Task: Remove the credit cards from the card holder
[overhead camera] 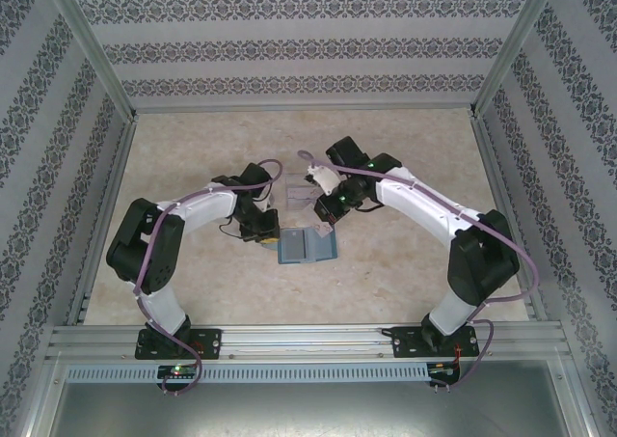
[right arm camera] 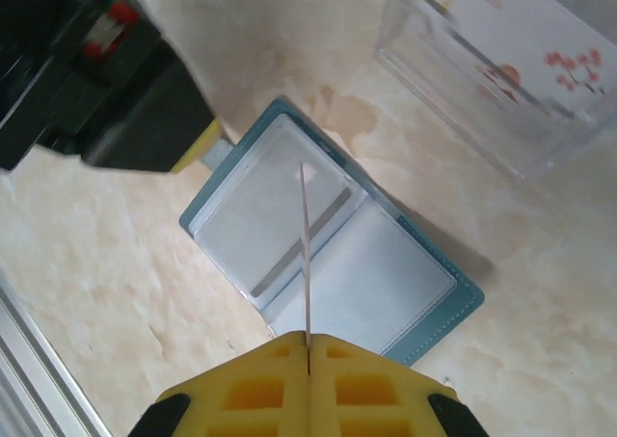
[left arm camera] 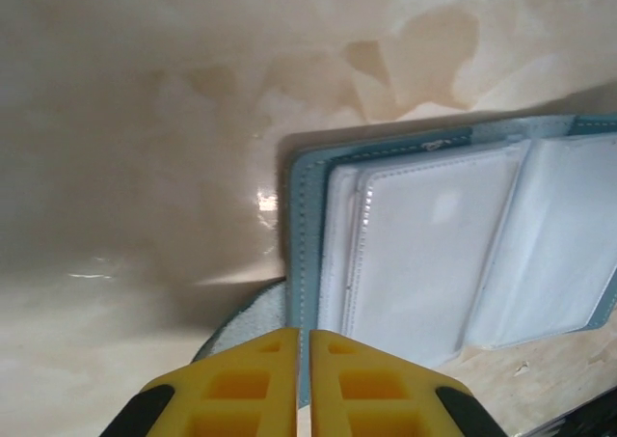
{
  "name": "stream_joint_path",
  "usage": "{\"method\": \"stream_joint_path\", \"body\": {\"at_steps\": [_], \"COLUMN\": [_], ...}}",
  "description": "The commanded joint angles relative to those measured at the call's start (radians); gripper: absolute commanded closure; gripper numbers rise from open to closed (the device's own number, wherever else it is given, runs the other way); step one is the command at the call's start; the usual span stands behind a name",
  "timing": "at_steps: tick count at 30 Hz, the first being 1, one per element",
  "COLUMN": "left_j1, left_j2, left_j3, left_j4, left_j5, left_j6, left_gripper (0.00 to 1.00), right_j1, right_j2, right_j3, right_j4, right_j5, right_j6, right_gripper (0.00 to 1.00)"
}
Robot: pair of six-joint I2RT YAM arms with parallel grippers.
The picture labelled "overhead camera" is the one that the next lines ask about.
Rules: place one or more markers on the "dark grey card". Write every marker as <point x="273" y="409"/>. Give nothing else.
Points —
<point x="294" y="246"/>

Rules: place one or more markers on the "blue card holder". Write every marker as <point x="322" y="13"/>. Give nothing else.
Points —
<point x="320" y="253"/>

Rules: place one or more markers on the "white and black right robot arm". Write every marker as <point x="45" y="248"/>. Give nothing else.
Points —
<point x="419" y="205"/>

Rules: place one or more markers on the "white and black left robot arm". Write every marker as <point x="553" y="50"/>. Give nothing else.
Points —
<point x="207" y="208"/>

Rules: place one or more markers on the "controller board with green light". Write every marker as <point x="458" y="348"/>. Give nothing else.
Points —
<point x="178" y="370"/>
<point x="441" y="369"/>

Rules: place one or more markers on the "grey metal sheet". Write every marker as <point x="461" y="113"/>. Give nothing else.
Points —
<point x="308" y="413"/>

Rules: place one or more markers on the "thin aluminium back rail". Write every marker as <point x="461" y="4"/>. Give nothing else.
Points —
<point x="303" y="108"/>

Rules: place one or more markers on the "long aluminium mounting rail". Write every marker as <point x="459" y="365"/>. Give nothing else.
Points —
<point x="308" y="343"/>

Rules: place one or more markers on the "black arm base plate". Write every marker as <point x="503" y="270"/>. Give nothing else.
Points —
<point x="405" y="343"/>
<point x="212" y="343"/>

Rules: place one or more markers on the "aluminium side rail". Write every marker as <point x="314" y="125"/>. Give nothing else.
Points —
<point x="506" y="215"/>
<point x="103" y="215"/>

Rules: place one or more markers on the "aluminium frame post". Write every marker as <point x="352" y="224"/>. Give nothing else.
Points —
<point x="96" y="56"/>
<point x="516" y="46"/>

